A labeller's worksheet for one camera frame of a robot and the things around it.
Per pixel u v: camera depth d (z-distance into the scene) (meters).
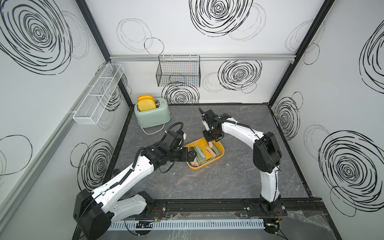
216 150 0.93
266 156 0.51
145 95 0.94
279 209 0.73
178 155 0.64
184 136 0.72
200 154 0.91
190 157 0.66
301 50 0.88
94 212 0.37
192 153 0.67
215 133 0.78
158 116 1.00
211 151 0.94
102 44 0.85
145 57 0.92
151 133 1.00
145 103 0.94
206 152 0.93
